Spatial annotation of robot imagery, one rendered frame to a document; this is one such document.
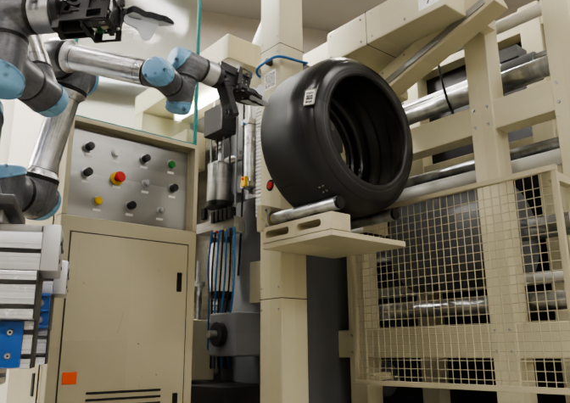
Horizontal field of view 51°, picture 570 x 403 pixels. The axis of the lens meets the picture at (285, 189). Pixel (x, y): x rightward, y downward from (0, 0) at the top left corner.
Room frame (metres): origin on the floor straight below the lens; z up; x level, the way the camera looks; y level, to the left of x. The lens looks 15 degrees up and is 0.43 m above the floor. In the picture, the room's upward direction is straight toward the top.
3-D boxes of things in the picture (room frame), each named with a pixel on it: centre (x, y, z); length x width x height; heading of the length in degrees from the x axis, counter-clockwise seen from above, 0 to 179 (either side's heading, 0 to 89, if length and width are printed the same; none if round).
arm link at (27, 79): (1.01, 0.51, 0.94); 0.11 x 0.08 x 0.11; 172
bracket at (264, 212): (2.25, -0.06, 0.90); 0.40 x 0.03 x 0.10; 130
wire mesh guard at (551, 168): (2.15, -0.57, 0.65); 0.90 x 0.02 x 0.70; 40
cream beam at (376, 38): (2.21, -0.48, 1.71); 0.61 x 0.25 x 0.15; 40
